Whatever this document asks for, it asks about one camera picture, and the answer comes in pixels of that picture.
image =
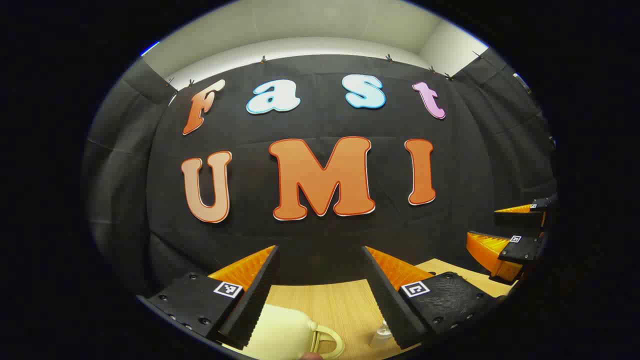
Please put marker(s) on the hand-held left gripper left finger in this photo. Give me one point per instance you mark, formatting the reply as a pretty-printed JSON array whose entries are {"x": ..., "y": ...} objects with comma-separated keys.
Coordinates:
[{"x": 257, "y": 295}]

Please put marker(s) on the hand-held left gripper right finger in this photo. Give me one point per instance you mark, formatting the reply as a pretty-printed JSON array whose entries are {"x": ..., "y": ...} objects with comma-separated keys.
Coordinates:
[{"x": 385, "y": 295}]

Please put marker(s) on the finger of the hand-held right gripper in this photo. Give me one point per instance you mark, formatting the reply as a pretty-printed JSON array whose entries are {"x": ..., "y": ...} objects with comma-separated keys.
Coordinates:
[
  {"x": 520, "y": 249},
  {"x": 520, "y": 218}
]

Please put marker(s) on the white pump bottle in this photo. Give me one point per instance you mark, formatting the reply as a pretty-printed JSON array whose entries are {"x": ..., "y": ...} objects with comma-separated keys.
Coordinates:
[{"x": 381, "y": 337}]

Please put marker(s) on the pale yellow suitcase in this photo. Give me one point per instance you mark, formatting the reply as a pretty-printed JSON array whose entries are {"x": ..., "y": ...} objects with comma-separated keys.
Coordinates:
[{"x": 280, "y": 335}]

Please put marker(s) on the black backdrop cloth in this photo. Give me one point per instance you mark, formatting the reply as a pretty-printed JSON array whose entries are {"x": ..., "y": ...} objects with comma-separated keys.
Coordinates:
[{"x": 310, "y": 120}]

